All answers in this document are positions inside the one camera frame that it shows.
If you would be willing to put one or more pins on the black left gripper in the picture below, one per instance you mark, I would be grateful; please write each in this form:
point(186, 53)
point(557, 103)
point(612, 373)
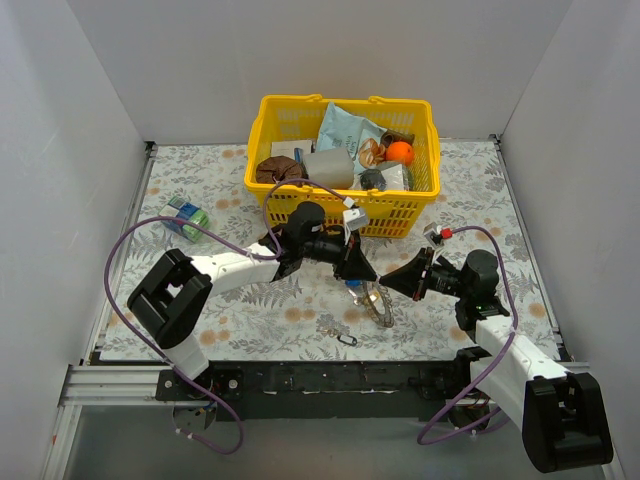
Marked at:
point(344, 257)

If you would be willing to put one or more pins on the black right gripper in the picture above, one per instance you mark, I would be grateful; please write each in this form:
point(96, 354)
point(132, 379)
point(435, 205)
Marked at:
point(425, 276)

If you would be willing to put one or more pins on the key with blue tag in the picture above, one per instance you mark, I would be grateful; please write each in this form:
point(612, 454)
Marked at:
point(355, 287)

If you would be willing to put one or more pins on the large silver keyring with chain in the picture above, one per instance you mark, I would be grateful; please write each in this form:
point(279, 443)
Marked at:
point(377, 303)

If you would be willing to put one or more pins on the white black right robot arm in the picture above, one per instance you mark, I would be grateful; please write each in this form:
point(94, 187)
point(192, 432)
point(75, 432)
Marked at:
point(560, 414)

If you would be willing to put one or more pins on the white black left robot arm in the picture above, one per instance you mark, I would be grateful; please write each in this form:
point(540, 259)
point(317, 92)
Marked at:
point(169, 300)

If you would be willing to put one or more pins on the key with black tag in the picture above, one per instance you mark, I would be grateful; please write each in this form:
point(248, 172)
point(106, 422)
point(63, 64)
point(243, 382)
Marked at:
point(341, 337)

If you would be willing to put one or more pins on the clear bag with dark item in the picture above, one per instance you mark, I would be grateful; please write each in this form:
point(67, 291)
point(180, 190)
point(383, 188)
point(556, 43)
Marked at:
point(385, 177)

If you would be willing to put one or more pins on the grey paper roll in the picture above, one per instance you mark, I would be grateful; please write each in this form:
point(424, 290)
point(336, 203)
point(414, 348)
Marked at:
point(332, 168)

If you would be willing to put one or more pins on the orange fruit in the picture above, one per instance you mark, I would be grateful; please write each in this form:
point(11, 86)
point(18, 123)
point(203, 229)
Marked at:
point(400, 152)

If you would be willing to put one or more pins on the brown wrapped snack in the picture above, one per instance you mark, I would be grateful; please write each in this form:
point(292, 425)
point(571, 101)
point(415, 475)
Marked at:
point(393, 136)

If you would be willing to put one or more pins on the light blue snack bag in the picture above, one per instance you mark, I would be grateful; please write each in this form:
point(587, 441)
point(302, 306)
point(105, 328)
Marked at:
point(361, 137)

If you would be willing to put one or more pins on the white box in basket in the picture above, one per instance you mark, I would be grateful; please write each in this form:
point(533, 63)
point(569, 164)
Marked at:
point(288, 148)

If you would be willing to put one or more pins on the floral table mat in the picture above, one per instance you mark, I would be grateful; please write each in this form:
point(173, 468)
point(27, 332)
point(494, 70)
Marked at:
point(278, 321)

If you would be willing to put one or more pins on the blue green carton pack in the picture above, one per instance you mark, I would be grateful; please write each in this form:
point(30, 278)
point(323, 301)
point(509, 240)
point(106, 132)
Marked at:
point(181, 213)

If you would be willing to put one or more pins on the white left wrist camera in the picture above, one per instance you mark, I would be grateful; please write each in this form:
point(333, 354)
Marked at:
point(354, 219)

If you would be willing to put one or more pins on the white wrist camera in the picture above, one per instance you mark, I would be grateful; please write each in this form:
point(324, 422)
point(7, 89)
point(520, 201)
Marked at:
point(354, 219)
point(436, 235)

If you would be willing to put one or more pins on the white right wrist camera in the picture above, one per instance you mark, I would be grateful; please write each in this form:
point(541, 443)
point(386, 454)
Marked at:
point(436, 235)

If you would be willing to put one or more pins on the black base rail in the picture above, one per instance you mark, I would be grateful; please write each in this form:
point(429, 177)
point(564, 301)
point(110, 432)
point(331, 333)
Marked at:
point(343, 389)

